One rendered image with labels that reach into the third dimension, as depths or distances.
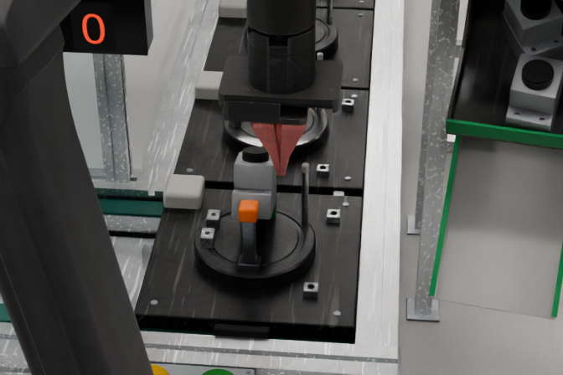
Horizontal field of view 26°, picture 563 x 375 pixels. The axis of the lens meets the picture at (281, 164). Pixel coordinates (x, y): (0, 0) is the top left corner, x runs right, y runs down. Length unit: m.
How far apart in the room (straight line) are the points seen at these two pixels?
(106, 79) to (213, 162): 0.18
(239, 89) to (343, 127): 0.61
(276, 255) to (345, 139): 0.28
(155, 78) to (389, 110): 0.45
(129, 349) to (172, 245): 0.77
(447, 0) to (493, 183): 0.21
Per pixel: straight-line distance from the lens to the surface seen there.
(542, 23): 1.23
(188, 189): 1.48
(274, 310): 1.33
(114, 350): 0.64
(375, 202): 1.51
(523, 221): 1.33
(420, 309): 1.49
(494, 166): 1.34
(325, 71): 1.05
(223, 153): 1.58
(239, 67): 1.06
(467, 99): 1.25
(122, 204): 1.54
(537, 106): 1.19
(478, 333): 1.49
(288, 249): 1.38
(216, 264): 1.36
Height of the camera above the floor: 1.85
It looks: 34 degrees down
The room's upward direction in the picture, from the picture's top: straight up
